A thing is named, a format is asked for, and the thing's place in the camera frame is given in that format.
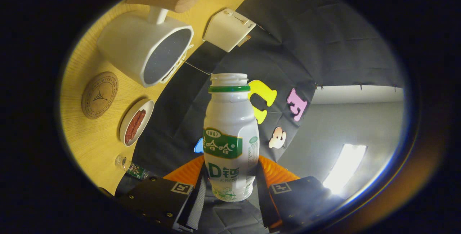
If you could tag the round white plate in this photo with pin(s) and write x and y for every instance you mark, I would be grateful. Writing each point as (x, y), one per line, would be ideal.
(144, 109)

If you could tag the white juice bottle green label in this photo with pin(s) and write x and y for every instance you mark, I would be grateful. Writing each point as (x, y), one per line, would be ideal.
(230, 118)

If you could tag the clear plastic water bottle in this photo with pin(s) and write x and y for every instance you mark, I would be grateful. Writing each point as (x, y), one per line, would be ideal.
(135, 171)

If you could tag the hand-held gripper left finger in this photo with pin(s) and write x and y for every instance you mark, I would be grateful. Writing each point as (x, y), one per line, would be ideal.
(155, 198)

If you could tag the wooden table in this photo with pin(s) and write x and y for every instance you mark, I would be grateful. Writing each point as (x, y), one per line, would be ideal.
(90, 144)

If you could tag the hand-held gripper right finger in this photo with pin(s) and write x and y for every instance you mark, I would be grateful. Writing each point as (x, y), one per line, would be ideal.
(302, 198)

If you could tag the bread slice in toaster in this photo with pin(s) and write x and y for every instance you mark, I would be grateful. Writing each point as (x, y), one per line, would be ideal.
(244, 40)

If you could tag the white toaster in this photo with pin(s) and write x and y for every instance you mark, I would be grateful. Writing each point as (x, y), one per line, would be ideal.
(227, 32)

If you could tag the red meat slice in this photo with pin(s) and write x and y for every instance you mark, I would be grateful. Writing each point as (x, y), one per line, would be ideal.
(138, 125)
(131, 129)

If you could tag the round cork coaster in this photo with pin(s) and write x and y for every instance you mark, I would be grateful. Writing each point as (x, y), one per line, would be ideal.
(99, 95)

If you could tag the ceiling light panel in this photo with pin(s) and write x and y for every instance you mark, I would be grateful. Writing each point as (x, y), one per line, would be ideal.
(345, 167)

